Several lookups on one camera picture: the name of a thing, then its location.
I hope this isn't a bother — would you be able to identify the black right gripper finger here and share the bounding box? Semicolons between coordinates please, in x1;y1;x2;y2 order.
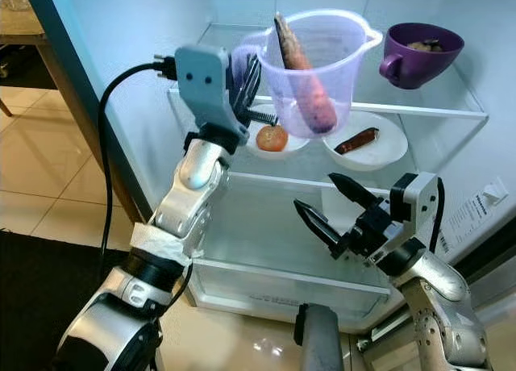
329;173;386;212
295;200;354;257

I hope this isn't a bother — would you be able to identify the orange carrot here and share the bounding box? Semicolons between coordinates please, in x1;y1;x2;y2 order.
273;13;338;135

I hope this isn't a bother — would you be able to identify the pink transparent measuring jug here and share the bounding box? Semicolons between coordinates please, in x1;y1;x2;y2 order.
234;8;384;140

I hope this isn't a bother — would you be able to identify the grey steel fridge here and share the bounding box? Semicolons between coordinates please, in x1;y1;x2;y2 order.
20;0;516;371

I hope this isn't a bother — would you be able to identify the red tomato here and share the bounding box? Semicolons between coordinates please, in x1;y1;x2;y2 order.
256;125;289;153

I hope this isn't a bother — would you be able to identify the white bowl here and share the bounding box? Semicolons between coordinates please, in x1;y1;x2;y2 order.
322;111;410;172
246;117;311;160

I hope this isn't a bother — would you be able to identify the reddish brown sweet potato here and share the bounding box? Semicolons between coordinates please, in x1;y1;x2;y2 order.
334;127;381;156

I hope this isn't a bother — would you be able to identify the grey robot leg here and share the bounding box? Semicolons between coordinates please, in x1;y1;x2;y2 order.
293;302;347;371

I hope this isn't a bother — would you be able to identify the black floor mat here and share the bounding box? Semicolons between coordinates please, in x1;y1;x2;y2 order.
0;230;106;371

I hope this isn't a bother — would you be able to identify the purple mug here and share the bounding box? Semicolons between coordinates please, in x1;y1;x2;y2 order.
380;23;465;90

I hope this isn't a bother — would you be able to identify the yellow brown food piece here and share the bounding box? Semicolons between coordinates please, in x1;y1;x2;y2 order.
407;37;446;52

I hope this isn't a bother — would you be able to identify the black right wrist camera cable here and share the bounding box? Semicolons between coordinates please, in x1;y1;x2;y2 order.
435;177;449;251

